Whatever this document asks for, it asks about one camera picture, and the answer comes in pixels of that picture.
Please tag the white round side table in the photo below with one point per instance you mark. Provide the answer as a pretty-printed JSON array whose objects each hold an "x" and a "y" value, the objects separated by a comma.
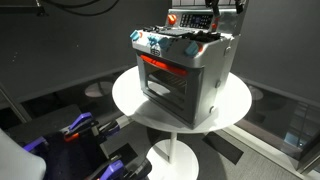
[{"x": 172, "y": 159}]

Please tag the grey toy stove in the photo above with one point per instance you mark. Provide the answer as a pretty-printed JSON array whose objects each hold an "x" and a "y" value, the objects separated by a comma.
[{"x": 184, "y": 64}]

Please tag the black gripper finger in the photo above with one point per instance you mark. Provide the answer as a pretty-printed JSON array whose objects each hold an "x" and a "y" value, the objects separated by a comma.
[
  {"x": 213, "y": 4},
  {"x": 239, "y": 6}
]

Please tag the purple clamp lower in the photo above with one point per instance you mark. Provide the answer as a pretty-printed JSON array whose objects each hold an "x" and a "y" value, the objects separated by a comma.
[{"x": 115, "y": 170}]

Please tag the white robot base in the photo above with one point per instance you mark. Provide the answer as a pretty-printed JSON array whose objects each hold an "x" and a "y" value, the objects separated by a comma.
[{"x": 17, "y": 163}]

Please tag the purple clamp upper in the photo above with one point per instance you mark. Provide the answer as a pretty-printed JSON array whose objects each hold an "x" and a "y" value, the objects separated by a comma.
[{"x": 83, "y": 123}]

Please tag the purple clamp left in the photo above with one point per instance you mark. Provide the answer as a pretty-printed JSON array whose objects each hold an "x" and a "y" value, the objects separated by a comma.
[{"x": 33, "y": 144}]

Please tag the purple clamp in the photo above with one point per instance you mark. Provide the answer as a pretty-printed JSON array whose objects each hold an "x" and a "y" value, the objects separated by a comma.
[
  {"x": 33, "y": 144},
  {"x": 83, "y": 123},
  {"x": 115, "y": 170}
]

